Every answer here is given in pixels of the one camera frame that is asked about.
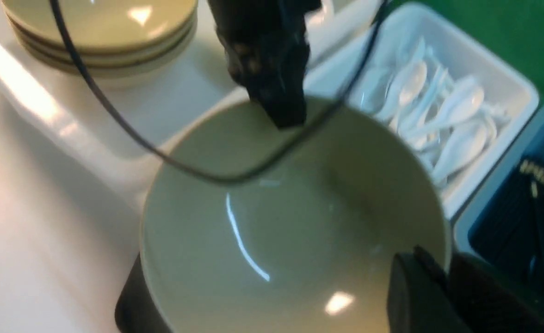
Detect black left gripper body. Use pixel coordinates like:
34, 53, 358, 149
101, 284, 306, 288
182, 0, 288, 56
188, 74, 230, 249
207, 0, 322, 100

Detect yellow noodle bowl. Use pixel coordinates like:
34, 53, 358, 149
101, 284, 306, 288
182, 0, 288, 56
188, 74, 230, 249
141, 107, 452, 333

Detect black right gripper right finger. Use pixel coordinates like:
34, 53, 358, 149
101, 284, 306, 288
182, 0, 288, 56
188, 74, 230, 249
447, 253, 544, 333

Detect bundle of black chopsticks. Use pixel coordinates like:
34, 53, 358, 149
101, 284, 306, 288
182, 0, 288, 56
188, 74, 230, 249
469, 156, 544, 297

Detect large white tub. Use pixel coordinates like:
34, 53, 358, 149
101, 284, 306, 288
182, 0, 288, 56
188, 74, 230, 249
0, 0, 383, 209

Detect blue-grey chopstick bin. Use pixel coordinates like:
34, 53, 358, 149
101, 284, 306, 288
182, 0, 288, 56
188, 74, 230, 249
452, 103, 544, 309

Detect stack of yellow bowls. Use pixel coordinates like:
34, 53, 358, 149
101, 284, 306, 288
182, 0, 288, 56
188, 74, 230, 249
2, 0, 198, 79

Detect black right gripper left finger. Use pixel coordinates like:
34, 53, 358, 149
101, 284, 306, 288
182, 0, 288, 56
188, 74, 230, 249
387, 245, 471, 333

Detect white spoon bin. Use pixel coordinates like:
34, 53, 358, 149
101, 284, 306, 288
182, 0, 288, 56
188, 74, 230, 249
351, 2, 540, 218

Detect black camera cable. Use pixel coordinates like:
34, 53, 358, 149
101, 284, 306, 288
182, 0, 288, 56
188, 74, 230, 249
49, 0, 390, 185

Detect black serving tray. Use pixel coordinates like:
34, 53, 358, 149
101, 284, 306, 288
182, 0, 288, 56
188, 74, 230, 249
115, 255, 172, 333

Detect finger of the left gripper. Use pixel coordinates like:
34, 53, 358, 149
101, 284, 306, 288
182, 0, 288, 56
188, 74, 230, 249
251, 85, 307, 130

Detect pile of white spoons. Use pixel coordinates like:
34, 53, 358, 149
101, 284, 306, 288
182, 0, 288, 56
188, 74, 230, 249
351, 37, 511, 188

